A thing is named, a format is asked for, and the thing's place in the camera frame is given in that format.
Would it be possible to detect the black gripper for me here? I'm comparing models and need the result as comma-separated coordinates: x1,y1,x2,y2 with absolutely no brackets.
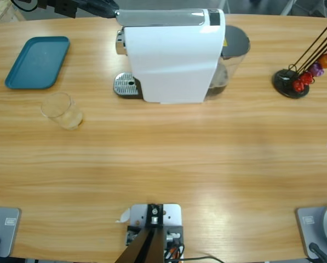
55,0,119,19

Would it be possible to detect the clear drinking glass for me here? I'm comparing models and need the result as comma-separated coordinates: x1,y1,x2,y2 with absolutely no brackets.
40,92,84,131

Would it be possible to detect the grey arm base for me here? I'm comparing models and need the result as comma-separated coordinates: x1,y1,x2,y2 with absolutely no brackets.
294,202,327,260
0,206,22,258

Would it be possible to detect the red coffee capsule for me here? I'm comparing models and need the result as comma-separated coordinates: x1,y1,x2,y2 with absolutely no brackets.
292,79,306,93
300,71,314,84

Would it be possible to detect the purple coffee capsule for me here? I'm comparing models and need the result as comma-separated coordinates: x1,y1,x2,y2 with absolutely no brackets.
308,62,325,78

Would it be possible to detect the orange coffee capsule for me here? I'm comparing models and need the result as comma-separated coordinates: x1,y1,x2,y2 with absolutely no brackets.
316,52,327,69

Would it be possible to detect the white capsule coffee machine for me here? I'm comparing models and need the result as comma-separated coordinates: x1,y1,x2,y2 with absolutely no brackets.
113,8,226,105

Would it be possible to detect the teal plastic tray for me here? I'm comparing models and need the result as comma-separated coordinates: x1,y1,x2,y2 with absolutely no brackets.
4,36,71,90

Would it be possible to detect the wooden crate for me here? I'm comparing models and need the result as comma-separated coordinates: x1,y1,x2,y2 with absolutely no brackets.
0,0,26,25

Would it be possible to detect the clear water tank dark lid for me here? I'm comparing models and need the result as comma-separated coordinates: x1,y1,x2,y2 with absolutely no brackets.
206,25,251,101

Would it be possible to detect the grey office chair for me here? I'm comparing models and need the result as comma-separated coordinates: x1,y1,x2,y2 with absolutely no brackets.
279,0,327,20

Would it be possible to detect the white paper tag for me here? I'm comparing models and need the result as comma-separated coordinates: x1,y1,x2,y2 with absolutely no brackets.
114,207,131,224

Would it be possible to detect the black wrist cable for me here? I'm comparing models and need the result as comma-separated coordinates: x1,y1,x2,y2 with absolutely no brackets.
11,0,38,12

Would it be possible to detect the black wire capsule holder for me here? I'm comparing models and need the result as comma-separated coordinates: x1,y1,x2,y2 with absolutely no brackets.
272,19,327,99

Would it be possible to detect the black floor cable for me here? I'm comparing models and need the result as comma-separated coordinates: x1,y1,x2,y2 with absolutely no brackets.
183,255,225,263

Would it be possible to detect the grey camera mount plate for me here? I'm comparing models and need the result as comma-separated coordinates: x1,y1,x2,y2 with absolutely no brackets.
124,203,183,261

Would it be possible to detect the black mount cable bundle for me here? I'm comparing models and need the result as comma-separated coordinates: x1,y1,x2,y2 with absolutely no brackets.
163,242,186,261

